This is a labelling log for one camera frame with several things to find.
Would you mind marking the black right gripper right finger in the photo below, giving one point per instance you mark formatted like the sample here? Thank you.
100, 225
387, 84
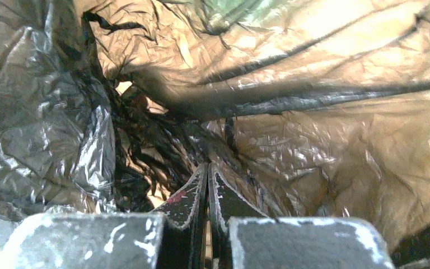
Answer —
225, 201

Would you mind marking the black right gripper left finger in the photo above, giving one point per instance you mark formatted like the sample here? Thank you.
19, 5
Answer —
184, 224

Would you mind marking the black trash bag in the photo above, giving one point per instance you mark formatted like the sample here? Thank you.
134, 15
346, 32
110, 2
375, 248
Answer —
319, 111

